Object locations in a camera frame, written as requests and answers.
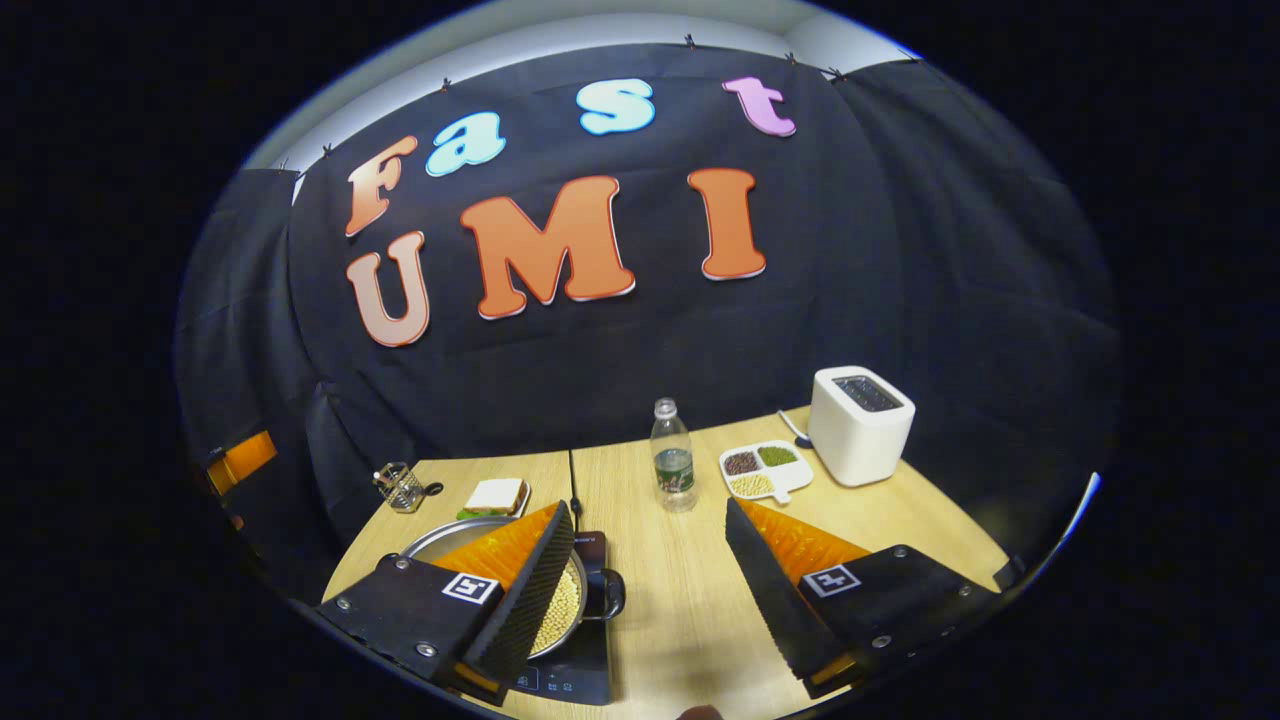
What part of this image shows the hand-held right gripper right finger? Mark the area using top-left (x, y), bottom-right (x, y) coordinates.
top-left (724, 497), bottom-right (1004, 699)

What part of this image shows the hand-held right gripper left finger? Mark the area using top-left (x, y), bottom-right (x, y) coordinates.
top-left (318, 500), bottom-right (578, 706)

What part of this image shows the black induction cooktop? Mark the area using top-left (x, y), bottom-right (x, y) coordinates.
top-left (505, 530), bottom-right (614, 707)

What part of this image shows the metal pot with black handle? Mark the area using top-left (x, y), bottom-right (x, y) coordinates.
top-left (398, 516), bottom-right (627, 661)

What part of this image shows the pile of yellow soybeans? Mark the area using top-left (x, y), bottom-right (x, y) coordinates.
top-left (530, 565), bottom-right (583, 656)

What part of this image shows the sandwich with lettuce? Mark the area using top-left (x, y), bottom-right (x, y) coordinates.
top-left (457, 478), bottom-right (528, 521)

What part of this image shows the white divided bean tray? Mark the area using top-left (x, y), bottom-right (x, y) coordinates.
top-left (718, 440), bottom-right (815, 505)

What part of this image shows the clear plastic water bottle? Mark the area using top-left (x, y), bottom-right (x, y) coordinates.
top-left (650, 397), bottom-right (698, 514)

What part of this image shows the white toaster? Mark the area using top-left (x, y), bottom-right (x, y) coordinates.
top-left (807, 365), bottom-right (917, 488)

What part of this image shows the black backdrop cloth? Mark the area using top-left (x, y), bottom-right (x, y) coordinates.
top-left (172, 42), bottom-right (1121, 601)

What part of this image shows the wire mesh holder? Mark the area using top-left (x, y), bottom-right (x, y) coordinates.
top-left (372, 461), bottom-right (428, 515)

